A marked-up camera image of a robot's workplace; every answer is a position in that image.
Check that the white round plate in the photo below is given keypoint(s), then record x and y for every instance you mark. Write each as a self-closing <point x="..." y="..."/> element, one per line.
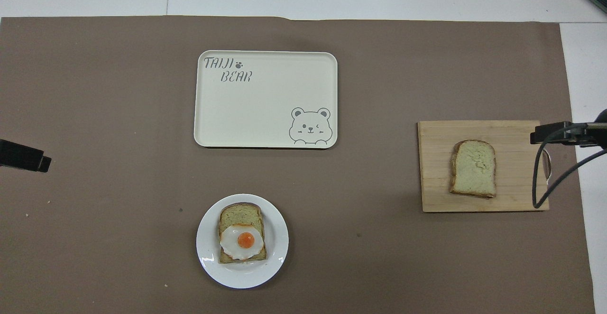
<point x="276" y="252"/>

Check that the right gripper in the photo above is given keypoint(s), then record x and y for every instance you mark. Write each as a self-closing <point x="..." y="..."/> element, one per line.
<point x="600" y="136"/>

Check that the bread slice under egg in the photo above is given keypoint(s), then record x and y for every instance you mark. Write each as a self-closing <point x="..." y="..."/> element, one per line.
<point x="239" y="214"/>

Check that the wooden cutting board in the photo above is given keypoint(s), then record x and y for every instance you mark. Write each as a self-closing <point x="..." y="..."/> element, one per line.
<point x="434" y="171"/>

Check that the cream tray with bear print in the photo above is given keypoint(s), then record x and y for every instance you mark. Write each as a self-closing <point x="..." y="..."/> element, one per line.
<point x="265" y="100"/>

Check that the plain bread slice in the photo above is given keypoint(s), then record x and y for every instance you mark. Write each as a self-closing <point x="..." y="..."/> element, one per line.
<point x="474" y="169"/>

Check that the fried egg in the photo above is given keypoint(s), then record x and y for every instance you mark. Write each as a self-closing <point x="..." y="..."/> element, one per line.
<point x="245" y="241"/>

